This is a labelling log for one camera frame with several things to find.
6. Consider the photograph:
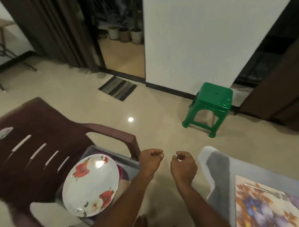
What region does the person's left hand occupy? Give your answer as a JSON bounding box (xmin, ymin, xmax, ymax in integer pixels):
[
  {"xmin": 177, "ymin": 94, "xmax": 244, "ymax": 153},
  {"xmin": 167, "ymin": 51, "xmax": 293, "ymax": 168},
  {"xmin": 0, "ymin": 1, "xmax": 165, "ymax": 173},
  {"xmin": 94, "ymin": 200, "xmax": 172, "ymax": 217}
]
[{"xmin": 138, "ymin": 148, "xmax": 164, "ymax": 178}]

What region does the person's right hand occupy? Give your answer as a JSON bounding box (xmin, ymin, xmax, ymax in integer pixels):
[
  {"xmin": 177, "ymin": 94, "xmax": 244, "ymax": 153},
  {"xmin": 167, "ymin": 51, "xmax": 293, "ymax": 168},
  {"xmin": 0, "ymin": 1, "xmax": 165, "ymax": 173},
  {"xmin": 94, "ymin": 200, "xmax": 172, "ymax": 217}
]
[{"xmin": 170, "ymin": 151, "xmax": 199, "ymax": 186}]

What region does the person's left forearm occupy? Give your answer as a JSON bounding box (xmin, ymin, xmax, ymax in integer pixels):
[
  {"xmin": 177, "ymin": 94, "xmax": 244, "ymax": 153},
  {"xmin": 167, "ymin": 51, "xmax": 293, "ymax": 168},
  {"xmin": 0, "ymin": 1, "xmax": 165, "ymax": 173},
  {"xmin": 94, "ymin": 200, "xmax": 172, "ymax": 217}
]
[{"xmin": 92, "ymin": 170, "xmax": 155, "ymax": 227}]

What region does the person's right forearm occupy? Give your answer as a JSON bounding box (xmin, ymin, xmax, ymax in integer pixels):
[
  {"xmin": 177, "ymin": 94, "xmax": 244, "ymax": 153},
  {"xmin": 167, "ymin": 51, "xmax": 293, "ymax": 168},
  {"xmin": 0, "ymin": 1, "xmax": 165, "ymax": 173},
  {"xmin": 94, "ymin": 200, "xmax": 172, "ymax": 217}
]
[{"xmin": 174, "ymin": 179, "xmax": 237, "ymax": 227}]

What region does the grey plastic tub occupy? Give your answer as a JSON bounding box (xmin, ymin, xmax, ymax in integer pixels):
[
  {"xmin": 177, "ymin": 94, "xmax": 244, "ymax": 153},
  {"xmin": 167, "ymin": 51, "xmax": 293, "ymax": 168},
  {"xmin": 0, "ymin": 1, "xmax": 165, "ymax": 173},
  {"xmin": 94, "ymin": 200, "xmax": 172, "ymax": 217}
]
[{"xmin": 55, "ymin": 145, "xmax": 141, "ymax": 225}]

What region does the pink dish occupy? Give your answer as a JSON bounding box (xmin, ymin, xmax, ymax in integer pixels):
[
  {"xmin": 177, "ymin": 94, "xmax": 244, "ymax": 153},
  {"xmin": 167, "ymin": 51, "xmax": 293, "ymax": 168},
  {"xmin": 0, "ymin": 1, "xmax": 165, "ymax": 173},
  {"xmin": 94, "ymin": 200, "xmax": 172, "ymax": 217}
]
[{"xmin": 117, "ymin": 165, "xmax": 130, "ymax": 182}]

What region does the grey tablecloth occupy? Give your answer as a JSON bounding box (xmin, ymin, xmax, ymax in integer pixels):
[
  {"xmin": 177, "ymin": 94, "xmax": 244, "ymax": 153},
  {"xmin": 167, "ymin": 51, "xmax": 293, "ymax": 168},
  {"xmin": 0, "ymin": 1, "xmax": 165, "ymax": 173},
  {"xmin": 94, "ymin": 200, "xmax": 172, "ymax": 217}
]
[{"xmin": 198, "ymin": 146, "xmax": 299, "ymax": 227}]

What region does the green plastic stool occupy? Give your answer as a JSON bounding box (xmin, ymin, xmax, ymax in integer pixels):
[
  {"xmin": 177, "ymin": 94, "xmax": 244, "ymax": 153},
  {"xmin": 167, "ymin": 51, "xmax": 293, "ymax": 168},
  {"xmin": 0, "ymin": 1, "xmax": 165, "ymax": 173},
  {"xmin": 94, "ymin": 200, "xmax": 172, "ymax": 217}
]
[{"xmin": 182, "ymin": 82, "xmax": 233, "ymax": 138}]

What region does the white floral plate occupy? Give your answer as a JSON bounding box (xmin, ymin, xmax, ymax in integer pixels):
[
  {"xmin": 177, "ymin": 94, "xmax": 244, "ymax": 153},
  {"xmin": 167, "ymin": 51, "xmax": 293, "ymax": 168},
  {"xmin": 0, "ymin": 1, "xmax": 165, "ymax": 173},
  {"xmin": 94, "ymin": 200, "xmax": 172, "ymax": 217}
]
[{"xmin": 62, "ymin": 154, "xmax": 120, "ymax": 217}]

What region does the striped grey doormat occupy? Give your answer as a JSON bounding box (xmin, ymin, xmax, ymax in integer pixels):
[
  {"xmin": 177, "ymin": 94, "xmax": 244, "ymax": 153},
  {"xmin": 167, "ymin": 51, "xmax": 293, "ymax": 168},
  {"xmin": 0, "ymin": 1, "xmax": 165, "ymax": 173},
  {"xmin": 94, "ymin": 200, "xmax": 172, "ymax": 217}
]
[{"xmin": 98, "ymin": 75, "xmax": 138, "ymax": 101}]

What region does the floral placemat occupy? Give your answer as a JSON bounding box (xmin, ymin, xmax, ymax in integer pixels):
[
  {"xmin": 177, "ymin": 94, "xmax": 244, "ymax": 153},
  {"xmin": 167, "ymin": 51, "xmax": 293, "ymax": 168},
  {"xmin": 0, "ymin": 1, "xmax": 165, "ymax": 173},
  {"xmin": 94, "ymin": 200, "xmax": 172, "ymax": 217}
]
[{"xmin": 235, "ymin": 175, "xmax": 299, "ymax": 227}]

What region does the silver fork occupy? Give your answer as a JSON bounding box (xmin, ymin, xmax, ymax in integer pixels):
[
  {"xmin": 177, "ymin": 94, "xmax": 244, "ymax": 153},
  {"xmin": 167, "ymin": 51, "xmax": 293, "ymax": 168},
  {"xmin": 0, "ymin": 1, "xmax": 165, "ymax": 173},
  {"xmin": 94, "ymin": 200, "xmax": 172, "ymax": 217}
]
[{"xmin": 244, "ymin": 184, "xmax": 290, "ymax": 201}]

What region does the brown plastic chair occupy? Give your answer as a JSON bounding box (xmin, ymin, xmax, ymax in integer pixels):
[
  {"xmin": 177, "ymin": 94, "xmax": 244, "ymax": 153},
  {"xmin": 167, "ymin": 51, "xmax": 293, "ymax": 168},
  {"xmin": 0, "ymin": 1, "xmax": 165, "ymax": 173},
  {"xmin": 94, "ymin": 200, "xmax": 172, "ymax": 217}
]
[{"xmin": 0, "ymin": 97, "xmax": 142, "ymax": 227}]

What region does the white plant pot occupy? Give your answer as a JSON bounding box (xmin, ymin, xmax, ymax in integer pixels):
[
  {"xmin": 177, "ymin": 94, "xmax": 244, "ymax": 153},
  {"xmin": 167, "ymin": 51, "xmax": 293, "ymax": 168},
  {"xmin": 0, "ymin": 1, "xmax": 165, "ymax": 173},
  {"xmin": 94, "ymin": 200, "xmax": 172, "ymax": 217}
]
[
  {"xmin": 130, "ymin": 28, "xmax": 143, "ymax": 45},
  {"xmin": 108, "ymin": 26, "xmax": 119, "ymax": 40}
]

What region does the beige plant pot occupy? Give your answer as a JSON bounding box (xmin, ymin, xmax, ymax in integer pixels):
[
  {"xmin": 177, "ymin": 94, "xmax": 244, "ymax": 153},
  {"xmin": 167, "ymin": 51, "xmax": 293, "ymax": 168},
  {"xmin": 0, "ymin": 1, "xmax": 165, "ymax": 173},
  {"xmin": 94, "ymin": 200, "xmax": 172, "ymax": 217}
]
[{"xmin": 119, "ymin": 27, "xmax": 130, "ymax": 43}]

